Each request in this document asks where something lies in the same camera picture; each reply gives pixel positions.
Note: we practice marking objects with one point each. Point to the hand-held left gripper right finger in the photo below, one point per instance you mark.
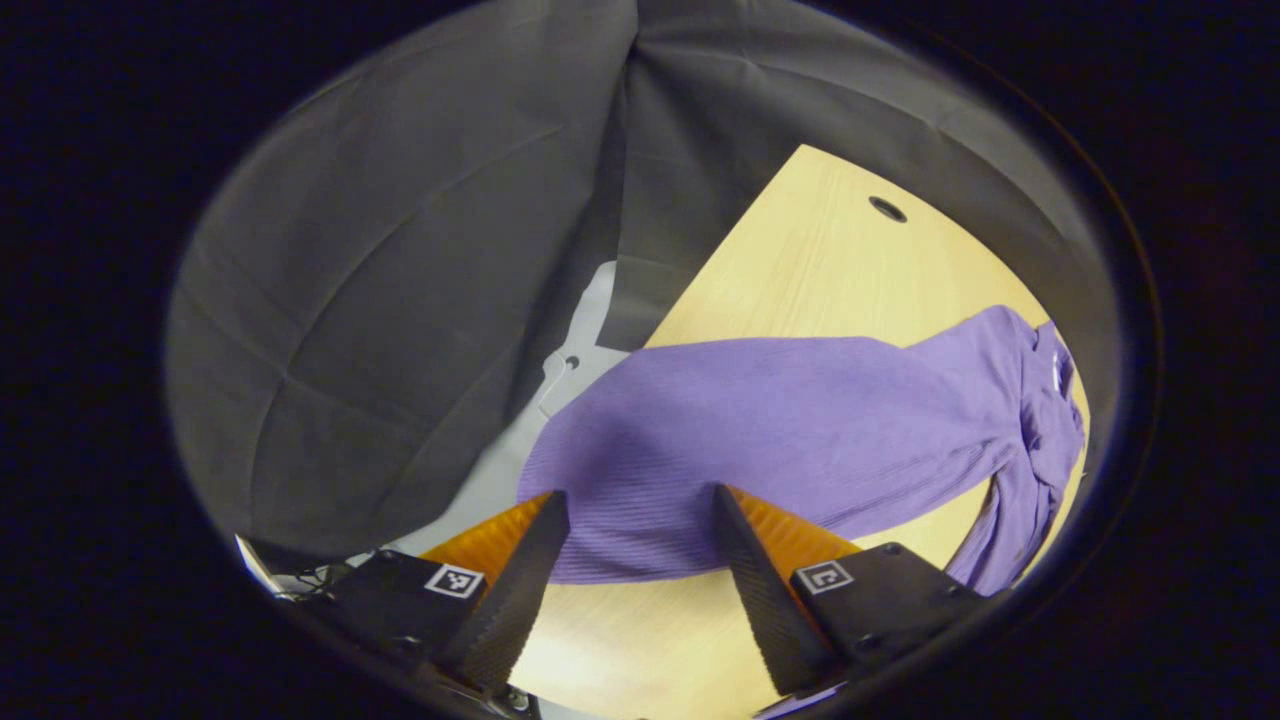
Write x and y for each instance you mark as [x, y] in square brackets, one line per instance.
[765, 600]

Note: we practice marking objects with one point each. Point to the white metal table frame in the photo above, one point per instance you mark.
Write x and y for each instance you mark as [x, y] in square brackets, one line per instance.
[580, 340]

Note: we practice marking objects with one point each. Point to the purple button shirt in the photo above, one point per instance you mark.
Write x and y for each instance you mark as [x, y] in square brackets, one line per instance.
[780, 420]

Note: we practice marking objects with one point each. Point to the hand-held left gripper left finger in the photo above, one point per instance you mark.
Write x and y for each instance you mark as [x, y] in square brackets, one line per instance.
[510, 600]

